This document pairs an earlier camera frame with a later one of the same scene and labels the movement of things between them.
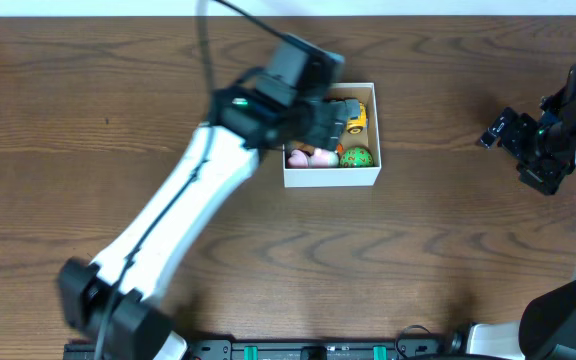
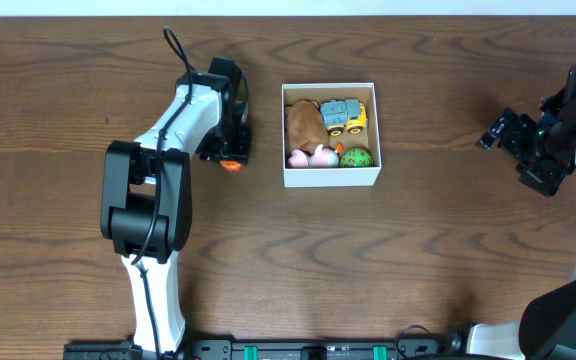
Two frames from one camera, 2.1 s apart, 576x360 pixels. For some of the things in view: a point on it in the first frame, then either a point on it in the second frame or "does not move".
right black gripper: x=513 y=146 does not move
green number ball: x=357 y=156 does not move
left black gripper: x=332 y=121 → x=229 y=151
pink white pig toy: x=319 y=158 does not move
